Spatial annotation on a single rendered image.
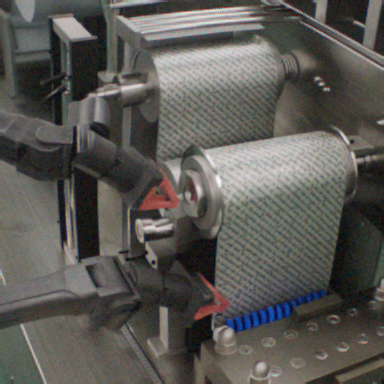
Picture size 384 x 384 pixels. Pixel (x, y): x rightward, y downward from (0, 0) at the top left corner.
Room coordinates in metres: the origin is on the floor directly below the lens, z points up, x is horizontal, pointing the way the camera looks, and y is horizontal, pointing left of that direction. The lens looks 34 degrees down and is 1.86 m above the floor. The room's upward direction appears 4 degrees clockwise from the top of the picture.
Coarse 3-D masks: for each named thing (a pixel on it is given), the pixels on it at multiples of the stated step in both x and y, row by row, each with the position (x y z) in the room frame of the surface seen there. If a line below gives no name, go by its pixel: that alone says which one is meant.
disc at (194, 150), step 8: (184, 152) 1.06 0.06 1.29; (192, 152) 1.04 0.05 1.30; (200, 152) 1.01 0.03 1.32; (184, 160) 1.06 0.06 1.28; (208, 160) 0.99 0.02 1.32; (208, 168) 0.99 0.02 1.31; (216, 176) 0.97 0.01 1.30; (216, 184) 0.96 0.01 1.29; (216, 192) 0.96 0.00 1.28; (216, 200) 0.96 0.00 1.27; (216, 216) 0.96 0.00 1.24; (216, 224) 0.96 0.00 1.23; (200, 232) 1.00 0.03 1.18; (208, 232) 0.98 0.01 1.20; (216, 232) 0.95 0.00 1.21
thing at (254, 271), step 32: (288, 224) 1.02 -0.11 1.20; (320, 224) 1.05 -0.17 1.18; (224, 256) 0.96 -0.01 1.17; (256, 256) 0.99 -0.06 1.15; (288, 256) 1.02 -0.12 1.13; (320, 256) 1.05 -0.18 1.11; (224, 288) 0.96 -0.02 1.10; (256, 288) 0.99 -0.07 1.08; (288, 288) 1.03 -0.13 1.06; (320, 288) 1.06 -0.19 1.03; (224, 320) 0.97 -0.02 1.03
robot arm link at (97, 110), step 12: (72, 108) 1.00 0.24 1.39; (84, 108) 1.00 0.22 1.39; (96, 108) 1.00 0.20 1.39; (108, 108) 1.03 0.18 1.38; (72, 120) 0.98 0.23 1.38; (84, 120) 0.98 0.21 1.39; (96, 120) 0.98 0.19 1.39; (108, 120) 1.00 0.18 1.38; (36, 132) 0.91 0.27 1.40; (48, 132) 0.92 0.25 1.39; (60, 132) 0.92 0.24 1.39; (72, 132) 0.93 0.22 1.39; (108, 132) 0.98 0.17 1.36; (48, 144) 0.90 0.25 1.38; (60, 144) 0.90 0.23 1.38
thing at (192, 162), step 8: (344, 152) 1.10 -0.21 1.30; (192, 160) 1.02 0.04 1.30; (200, 160) 1.01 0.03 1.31; (184, 168) 1.04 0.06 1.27; (192, 168) 1.02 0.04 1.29; (200, 168) 1.00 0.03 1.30; (208, 176) 0.98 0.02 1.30; (208, 184) 0.97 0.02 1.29; (208, 192) 0.97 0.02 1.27; (344, 192) 1.09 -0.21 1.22; (208, 200) 0.97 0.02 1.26; (208, 208) 0.97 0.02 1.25; (216, 208) 0.96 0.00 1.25; (208, 216) 0.97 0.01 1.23; (200, 224) 0.99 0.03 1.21; (208, 224) 0.96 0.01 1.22
